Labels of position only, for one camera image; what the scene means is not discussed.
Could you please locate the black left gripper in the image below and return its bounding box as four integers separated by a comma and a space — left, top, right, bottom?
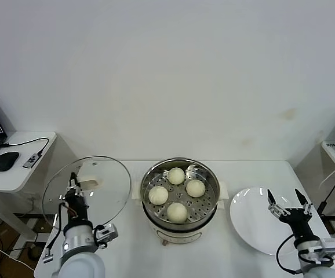
64, 172, 89, 225

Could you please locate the black computer mouse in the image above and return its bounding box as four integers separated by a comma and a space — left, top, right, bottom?
0, 151, 20, 171

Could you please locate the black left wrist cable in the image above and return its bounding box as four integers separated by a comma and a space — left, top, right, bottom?
43, 202, 70, 264

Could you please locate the cream electric cooker base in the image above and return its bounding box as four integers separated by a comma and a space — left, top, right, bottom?
143, 199, 220, 247

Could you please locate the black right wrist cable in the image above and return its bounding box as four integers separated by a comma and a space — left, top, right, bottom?
275, 233, 298, 275

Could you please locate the white round plate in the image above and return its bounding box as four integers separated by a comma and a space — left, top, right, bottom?
229, 187, 303, 256

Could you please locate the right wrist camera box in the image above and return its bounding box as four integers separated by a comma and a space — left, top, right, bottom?
314, 237, 335, 263

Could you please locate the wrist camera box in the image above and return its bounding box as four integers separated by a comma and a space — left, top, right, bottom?
94, 224, 119, 249
314, 237, 335, 263

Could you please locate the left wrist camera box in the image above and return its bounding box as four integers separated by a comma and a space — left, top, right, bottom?
94, 224, 119, 249

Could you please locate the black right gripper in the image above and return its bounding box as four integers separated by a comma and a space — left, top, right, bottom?
267, 189, 321, 244

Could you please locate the thin black cable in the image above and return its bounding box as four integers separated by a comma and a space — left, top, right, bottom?
318, 169, 335, 217

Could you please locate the black floor stand bar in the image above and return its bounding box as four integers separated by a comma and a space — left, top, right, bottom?
13, 212, 48, 218

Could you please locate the silver USB hub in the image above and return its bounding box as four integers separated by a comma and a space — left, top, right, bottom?
23, 153, 41, 169

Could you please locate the round glass pot lid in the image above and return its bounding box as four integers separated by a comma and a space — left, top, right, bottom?
42, 156, 132, 229

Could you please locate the black USB hub cable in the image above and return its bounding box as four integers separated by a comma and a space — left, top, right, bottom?
1, 137, 50, 159

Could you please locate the stainless steel steamer basket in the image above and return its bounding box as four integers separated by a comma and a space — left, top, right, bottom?
132, 157, 230, 231

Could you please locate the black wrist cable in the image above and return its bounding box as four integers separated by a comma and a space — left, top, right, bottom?
275, 233, 298, 275
43, 202, 70, 264

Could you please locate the white steamed baozi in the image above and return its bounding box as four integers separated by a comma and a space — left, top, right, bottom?
185, 179, 206, 198
166, 202, 188, 224
167, 167, 185, 185
148, 186, 169, 205

